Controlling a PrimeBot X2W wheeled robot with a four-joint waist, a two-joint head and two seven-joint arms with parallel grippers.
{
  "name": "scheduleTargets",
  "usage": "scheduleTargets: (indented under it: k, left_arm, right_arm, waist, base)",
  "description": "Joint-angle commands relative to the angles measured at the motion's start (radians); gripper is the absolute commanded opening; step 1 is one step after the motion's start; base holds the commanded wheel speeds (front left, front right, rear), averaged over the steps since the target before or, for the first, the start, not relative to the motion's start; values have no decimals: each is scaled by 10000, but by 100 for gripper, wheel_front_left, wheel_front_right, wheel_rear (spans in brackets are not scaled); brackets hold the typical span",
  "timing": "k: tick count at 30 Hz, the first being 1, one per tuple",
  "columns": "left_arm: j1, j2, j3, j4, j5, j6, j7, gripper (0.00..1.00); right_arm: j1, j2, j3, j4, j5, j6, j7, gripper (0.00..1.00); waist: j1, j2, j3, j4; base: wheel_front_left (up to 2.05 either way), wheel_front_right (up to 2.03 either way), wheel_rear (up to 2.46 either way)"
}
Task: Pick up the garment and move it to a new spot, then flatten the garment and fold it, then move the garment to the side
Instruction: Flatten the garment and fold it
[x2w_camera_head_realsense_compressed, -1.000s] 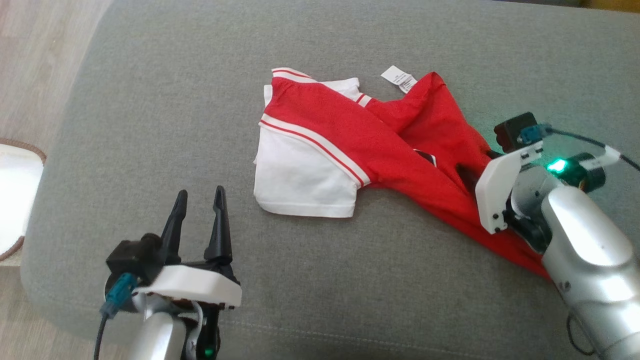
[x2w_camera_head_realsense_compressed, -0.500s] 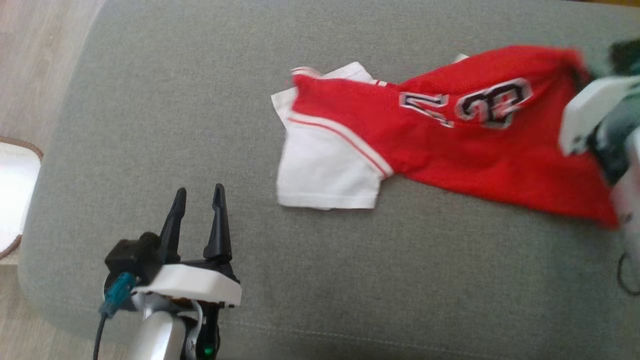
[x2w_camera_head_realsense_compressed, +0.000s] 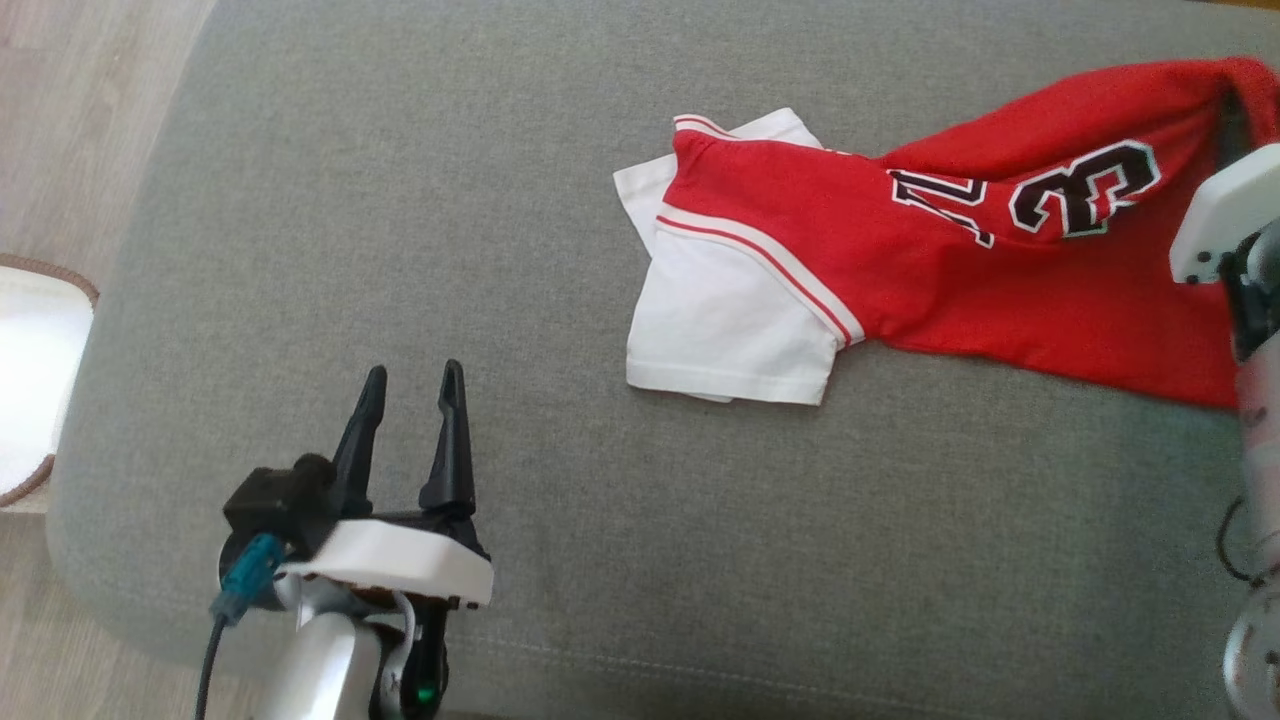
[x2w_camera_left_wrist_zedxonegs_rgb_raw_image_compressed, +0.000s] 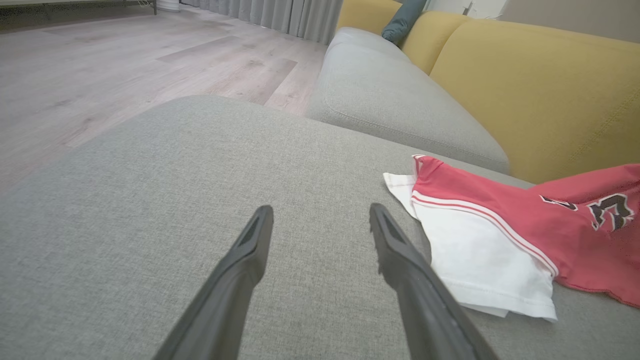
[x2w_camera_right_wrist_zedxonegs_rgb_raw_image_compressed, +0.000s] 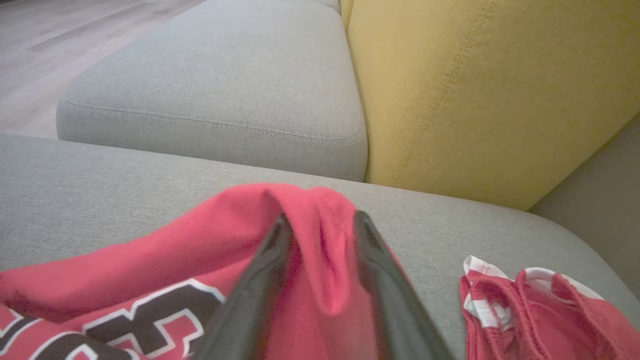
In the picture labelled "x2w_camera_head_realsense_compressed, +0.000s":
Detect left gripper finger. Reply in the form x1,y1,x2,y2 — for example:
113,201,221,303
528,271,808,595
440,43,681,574
330,365,389,516
418,360,478,519

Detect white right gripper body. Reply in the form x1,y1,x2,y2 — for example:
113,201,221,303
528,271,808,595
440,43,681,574
1168,143,1280,361

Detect left cable blue connector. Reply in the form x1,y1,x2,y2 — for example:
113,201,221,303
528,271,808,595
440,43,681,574
195,533,286,720

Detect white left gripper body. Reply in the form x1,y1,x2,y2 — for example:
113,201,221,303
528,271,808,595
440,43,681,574
275,515,494,691

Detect red jersey white sleeves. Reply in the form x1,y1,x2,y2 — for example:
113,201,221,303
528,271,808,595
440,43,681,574
612,57,1280,411

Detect white basket brown rim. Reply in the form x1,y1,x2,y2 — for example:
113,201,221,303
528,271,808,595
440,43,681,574
0,253,99,513

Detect grey fabric sofa ottoman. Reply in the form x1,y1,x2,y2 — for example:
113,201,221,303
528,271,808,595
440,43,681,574
45,0,1280,720

